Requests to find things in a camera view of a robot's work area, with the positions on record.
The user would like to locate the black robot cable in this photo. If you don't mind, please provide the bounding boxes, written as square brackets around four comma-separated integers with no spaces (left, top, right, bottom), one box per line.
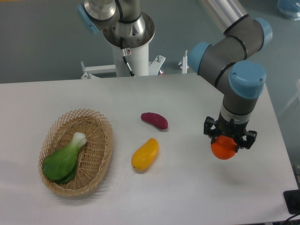
[120,37,136,77]

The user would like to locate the orange fruit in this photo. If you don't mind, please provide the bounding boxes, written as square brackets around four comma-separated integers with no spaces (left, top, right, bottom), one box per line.
[211,135,237,160]

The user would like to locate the black device at edge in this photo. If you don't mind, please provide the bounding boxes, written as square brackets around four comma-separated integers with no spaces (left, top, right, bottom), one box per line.
[283,189,300,214]

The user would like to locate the woven wicker basket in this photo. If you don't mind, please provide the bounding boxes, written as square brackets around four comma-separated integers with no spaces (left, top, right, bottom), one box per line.
[38,109,113,196]

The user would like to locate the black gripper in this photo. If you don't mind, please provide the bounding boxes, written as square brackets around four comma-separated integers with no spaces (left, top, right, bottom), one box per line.
[203,116,257,153]

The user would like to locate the yellow mango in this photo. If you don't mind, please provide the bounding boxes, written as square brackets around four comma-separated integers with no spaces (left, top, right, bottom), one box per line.
[131,138,159,171]

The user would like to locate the purple sweet potato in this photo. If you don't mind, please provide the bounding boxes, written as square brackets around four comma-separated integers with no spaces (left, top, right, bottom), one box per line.
[141,112,168,130]

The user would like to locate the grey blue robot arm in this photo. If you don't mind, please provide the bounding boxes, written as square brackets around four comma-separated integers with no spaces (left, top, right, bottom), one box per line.
[77,0,272,158]

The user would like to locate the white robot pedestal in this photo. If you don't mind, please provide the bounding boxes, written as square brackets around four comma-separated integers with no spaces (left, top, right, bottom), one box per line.
[81,46,166,79]

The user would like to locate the blue plastic bag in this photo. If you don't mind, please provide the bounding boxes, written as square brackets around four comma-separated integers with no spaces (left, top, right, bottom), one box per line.
[277,0,300,21]

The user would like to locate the green bok choy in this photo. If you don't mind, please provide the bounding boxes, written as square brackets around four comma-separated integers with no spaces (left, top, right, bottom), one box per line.
[42,132,87,184]

